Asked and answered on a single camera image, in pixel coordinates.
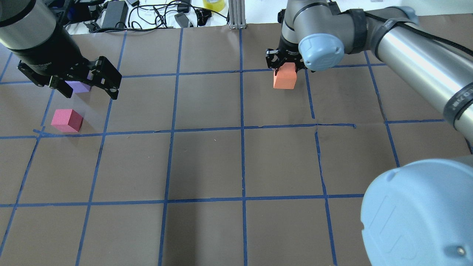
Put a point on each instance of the black power adapter brick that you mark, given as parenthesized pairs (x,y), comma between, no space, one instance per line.
(115,14)

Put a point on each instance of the pink foam cube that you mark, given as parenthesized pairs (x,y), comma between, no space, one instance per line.
(67,120)

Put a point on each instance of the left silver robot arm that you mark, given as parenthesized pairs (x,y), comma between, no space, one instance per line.
(25,24)

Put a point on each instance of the brown paper table mat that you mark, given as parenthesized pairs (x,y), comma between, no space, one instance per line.
(200,161)

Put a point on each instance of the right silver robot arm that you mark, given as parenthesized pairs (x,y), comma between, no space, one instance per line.
(419,214)

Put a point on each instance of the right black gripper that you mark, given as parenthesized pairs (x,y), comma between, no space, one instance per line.
(283,58)

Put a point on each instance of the aluminium frame post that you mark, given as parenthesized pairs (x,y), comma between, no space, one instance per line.
(236,14)

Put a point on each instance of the purple foam cube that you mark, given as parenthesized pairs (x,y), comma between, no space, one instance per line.
(79,87)

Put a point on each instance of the yellow tape roll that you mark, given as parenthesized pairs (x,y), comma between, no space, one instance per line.
(214,5)

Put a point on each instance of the small black power brick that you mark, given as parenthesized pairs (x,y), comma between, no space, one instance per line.
(183,21)

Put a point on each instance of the orange foam cube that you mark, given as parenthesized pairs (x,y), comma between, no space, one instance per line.
(285,77)

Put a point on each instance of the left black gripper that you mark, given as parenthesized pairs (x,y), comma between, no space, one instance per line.
(47,54)

